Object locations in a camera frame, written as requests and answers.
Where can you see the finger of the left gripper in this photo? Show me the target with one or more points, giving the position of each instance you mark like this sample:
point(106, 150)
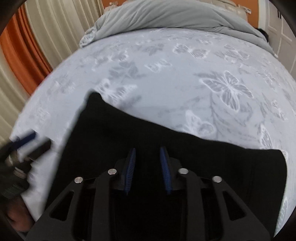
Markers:
point(36, 153)
point(23, 140)

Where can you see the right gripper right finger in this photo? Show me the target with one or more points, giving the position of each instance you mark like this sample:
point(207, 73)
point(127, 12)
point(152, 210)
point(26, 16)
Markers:
point(205, 208)

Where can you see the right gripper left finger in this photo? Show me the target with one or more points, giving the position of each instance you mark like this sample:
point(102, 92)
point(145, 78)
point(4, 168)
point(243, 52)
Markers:
point(90, 209)

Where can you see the black pants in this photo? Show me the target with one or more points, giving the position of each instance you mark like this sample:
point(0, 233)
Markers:
point(103, 135)

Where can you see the left hand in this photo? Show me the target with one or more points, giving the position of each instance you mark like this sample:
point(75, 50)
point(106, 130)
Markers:
point(19, 215)

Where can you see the orange curtain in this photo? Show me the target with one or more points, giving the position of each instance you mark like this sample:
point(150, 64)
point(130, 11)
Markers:
point(23, 53)

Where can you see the cream curtain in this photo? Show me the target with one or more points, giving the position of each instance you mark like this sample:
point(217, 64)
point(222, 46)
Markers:
point(58, 27)

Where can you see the butterfly print bed sheet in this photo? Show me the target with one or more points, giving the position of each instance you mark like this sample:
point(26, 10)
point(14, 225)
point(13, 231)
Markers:
point(209, 85)

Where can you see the black item beside bed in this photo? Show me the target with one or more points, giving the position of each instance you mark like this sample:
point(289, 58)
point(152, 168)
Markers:
point(264, 33)

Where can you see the white wardrobe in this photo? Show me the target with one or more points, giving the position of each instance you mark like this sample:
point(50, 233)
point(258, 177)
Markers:
point(281, 36)

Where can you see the grey duvet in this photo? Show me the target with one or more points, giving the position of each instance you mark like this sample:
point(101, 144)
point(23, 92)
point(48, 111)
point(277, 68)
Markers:
point(197, 15)

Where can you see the beige leather headboard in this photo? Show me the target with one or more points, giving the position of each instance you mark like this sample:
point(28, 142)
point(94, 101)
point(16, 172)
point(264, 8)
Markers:
point(228, 5)

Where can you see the wall switch panel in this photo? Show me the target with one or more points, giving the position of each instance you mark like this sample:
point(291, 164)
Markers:
point(247, 10)

